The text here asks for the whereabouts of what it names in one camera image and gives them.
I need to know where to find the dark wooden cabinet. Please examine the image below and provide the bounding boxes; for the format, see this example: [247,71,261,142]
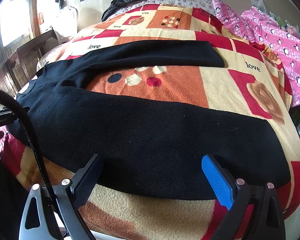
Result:
[4,29,57,94]

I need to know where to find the black pants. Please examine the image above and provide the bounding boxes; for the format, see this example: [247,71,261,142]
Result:
[7,39,291,201]

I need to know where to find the pink printed quilt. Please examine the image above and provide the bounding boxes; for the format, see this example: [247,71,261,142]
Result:
[209,0,300,108]

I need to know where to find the white ornate headboard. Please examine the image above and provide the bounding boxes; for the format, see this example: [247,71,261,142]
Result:
[57,5,78,43]

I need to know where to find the clear plastic bags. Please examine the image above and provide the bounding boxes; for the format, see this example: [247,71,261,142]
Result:
[251,0,300,47]

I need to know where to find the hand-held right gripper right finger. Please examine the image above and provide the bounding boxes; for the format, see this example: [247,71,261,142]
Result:
[201,154,287,240]

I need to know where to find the wooden lattice window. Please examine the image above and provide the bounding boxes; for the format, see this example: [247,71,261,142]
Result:
[0,0,40,64]

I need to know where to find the printed patchwork blanket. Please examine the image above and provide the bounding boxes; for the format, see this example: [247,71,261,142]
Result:
[0,3,300,240]

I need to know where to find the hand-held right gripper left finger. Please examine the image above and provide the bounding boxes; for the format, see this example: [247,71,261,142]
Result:
[19,154,104,240]

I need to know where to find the floral grey pillow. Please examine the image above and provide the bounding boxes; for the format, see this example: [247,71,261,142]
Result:
[107,0,217,20]

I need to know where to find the black cable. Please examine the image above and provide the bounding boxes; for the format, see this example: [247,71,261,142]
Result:
[0,86,56,203]

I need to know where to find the black jacket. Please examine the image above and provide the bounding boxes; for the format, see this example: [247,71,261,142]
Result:
[101,0,161,22]

